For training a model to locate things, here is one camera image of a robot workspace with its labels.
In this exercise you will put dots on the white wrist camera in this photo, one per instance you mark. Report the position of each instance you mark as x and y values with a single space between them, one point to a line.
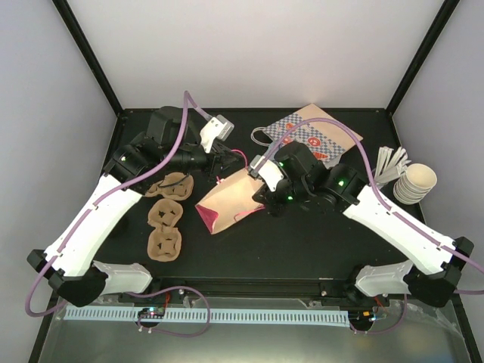
267 170
218 127

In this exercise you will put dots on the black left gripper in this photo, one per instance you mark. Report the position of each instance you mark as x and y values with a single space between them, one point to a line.
216 165

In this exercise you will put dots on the blue checkered bakery paper bag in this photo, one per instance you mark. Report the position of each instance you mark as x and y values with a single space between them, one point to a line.
326 141

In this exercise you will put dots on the cream pink Cakes paper bag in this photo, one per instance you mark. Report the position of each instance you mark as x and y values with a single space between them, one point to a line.
231 200

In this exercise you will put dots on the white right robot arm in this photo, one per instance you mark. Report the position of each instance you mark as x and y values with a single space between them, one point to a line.
434 261

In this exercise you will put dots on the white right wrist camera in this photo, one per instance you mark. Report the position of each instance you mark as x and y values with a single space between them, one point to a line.
267 170

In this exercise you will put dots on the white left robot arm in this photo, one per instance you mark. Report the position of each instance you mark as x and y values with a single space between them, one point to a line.
169 144

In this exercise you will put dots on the white slotted cable rail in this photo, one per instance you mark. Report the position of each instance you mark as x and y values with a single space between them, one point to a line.
332 318

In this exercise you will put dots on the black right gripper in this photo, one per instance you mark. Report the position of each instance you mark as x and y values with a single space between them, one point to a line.
277 209

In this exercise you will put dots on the tall white paper cup stack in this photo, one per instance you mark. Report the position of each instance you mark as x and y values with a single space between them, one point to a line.
416 182

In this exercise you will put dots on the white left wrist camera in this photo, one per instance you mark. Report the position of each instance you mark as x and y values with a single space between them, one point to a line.
218 127

